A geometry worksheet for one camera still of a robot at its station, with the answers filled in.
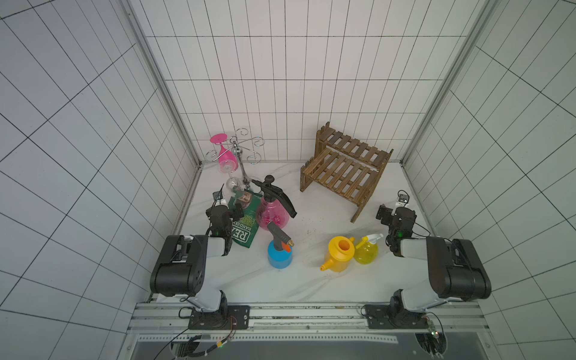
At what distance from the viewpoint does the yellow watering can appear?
773mm

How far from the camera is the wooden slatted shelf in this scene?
0.88 metres

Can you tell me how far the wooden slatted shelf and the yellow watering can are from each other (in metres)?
0.16
